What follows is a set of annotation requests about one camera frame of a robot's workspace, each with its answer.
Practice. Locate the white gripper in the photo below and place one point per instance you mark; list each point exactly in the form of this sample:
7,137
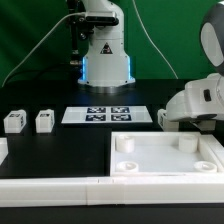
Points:
200,100

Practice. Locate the white square tabletop tray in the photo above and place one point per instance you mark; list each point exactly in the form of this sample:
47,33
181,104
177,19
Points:
165,153

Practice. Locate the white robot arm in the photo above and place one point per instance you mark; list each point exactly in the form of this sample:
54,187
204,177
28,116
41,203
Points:
106,66

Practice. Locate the white U-shaped fence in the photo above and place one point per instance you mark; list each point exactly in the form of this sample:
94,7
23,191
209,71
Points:
196,188

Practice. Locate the white tag sheet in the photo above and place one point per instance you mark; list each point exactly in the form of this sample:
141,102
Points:
106,114

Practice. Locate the black camera stand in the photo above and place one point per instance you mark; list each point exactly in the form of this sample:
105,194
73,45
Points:
75,6

